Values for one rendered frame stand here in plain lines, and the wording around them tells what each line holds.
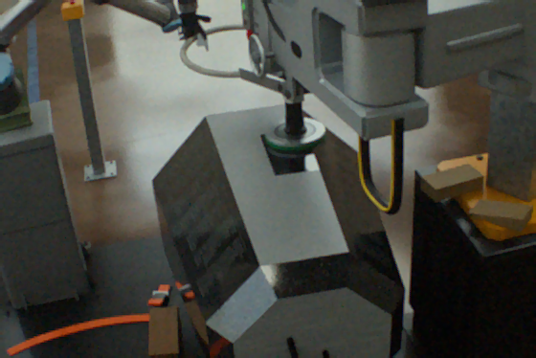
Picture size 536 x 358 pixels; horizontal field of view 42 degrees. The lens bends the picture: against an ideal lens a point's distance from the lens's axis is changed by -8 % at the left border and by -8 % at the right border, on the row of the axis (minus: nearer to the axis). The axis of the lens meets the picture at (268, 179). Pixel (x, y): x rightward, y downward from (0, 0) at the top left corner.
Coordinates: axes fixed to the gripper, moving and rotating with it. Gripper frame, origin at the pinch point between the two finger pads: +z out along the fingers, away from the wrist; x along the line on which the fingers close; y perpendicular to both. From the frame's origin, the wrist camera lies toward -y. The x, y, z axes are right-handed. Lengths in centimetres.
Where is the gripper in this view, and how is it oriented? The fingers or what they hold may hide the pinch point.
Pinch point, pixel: (197, 47)
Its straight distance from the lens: 340.3
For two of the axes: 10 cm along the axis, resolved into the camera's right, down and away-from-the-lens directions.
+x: 7.4, 3.3, -5.9
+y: -6.7, 4.8, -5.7
